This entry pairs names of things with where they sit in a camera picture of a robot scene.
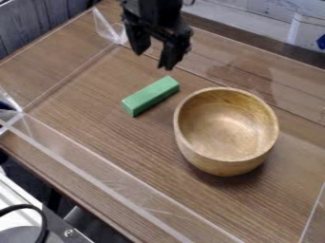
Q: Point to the green rectangular block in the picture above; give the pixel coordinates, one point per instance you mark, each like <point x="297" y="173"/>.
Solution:
<point x="155" y="92"/>

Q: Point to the clear acrylic corner bracket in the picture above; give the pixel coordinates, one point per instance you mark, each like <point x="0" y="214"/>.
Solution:
<point x="112" y="32"/>

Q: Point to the white container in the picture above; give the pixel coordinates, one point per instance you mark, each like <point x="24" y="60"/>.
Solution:
<point x="306" y="29"/>

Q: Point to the clear acrylic front barrier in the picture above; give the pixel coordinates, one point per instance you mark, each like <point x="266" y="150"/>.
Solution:
<point x="117" y="164"/>

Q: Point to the blue object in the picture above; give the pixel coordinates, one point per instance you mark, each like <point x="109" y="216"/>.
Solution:
<point x="319" y="42"/>

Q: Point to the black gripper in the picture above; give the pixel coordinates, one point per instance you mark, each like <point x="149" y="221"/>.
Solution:
<point x="156" y="18"/>

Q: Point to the grey metal bracket with screw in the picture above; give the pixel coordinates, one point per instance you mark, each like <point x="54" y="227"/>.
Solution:
<point x="60" y="231"/>

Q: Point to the brown wooden bowl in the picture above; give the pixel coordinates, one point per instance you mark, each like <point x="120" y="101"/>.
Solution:
<point x="226" y="130"/>

